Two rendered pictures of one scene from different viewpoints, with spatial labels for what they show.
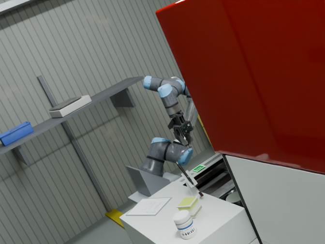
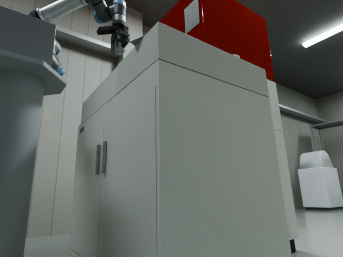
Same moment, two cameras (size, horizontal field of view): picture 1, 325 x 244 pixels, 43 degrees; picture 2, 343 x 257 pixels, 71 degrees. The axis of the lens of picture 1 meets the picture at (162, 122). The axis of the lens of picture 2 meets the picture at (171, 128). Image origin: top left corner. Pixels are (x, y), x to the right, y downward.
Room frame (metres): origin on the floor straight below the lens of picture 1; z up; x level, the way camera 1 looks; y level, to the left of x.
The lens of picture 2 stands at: (2.09, 1.11, 0.38)
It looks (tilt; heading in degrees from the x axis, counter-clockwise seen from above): 15 degrees up; 257
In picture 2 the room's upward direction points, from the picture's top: 2 degrees counter-clockwise
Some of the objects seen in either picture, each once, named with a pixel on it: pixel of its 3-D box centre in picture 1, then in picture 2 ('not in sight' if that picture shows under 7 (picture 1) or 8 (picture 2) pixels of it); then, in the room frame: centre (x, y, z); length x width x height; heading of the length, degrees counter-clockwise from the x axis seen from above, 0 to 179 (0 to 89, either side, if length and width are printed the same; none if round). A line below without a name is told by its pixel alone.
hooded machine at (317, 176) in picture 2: not in sight; (318, 179); (-2.20, -3.44, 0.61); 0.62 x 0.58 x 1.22; 24
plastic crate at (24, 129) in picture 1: (15, 133); not in sight; (3.78, 1.26, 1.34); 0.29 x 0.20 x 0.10; 114
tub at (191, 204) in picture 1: (189, 207); not in sight; (1.67, 0.05, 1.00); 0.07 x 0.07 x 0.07; 50
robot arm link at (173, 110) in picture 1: (173, 109); (118, 22); (2.10, -0.08, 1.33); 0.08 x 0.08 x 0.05
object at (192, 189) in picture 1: (191, 184); not in sight; (1.81, 0.00, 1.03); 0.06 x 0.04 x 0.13; 23
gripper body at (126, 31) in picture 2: (180, 123); (119, 34); (2.10, -0.08, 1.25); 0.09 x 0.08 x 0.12; 23
